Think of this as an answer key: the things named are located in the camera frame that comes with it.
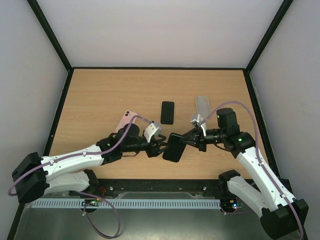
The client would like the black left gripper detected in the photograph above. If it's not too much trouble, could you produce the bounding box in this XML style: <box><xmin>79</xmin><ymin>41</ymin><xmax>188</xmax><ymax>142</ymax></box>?
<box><xmin>122</xmin><ymin>134</ymin><xmax>171</xmax><ymax>158</ymax></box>

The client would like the black phone from white case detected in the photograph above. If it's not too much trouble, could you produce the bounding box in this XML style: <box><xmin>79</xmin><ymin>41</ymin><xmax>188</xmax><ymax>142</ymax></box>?
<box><xmin>160</xmin><ymin>101</ymin><xmax>175</xmax><ymax>125</ymax></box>

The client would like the white phone case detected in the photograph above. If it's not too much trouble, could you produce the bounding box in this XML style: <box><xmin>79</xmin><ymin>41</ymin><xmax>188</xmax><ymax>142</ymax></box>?
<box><xmin>195</xmin><ymin>95</ymin><xmax>211</xmax><ymax>119</ymax></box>

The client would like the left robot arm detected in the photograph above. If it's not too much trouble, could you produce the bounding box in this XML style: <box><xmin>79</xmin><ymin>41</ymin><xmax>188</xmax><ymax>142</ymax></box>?
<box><xmin>8</xmin><ymin>122</ymin><xmax>167</xmax><ymax>204</ymax></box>

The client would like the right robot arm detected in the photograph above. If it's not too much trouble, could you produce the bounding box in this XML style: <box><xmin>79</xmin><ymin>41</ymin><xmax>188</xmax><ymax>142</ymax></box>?
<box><xmin>181</xmin><ymin>108</ymin><xmax>309</xmax><ymax>240</ymax></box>

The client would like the pink cased phone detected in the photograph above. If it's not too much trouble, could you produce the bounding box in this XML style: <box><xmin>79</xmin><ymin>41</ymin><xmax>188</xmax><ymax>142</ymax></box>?
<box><xmin>115</xmin><ymin>110</ymin><xmax>138</xmax><ymax>133</ymax></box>

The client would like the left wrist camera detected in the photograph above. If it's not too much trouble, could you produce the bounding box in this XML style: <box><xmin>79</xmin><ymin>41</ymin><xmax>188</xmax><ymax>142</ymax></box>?
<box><xmin>143</xmin><ymin>121</ymin><xmax>162</xmax><ymax>143</ymax></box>

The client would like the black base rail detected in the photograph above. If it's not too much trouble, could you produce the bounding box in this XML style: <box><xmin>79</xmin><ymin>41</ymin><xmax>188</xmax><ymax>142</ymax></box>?
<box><xmin>85</xmin><ymin>178</ymin><xmax>235</xmax><ymax>199</ymax></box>

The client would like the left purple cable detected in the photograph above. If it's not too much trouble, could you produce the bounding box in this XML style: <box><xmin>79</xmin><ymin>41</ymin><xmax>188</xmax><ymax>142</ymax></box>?
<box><xmin>7</xmin><ymin>116</ymin><xmax>155</xmax><ymax>238</ymax></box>

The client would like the black enclosure frame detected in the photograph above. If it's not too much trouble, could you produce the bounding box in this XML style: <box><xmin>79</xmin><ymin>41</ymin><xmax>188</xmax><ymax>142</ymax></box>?
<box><xmin>6</xmin><ymin>0</ymin><xmax>308</xmax><ymax>240</ymax></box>

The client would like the white slotted cable duct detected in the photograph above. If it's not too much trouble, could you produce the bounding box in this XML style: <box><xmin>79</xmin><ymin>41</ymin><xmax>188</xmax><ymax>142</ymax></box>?
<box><xmin>31</xmin><ymin>198</ymin><xmax>221</xmax><ymax>210</ymax></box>

